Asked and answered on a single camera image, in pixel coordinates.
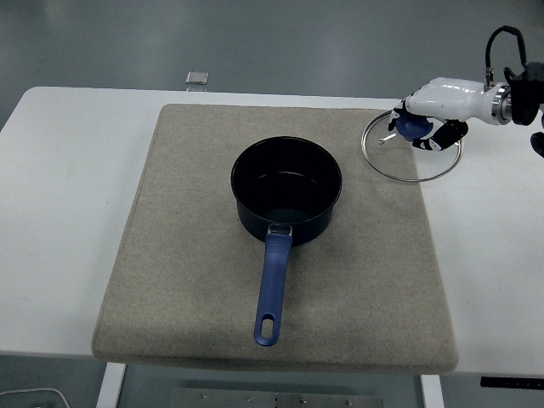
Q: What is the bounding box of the grey metal plate with screws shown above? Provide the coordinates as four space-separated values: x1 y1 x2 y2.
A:
171 386 386 408

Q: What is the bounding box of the glass pot lid blue knob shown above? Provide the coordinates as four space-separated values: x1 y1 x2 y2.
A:
360 108 465 183

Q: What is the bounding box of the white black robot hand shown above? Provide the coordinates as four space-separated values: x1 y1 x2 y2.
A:
387 76 501 153

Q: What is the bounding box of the black pot blue handle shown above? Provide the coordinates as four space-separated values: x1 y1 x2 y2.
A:
230 136 343 348

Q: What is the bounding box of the black table control panel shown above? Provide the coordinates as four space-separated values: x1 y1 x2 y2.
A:
480 377 544 388

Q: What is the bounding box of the beige fabric mat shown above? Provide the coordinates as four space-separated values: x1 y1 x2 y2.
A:
92 103 461 376

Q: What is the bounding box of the white table leg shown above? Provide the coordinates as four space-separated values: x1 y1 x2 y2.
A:
95 361 128 408
420 374 445 408

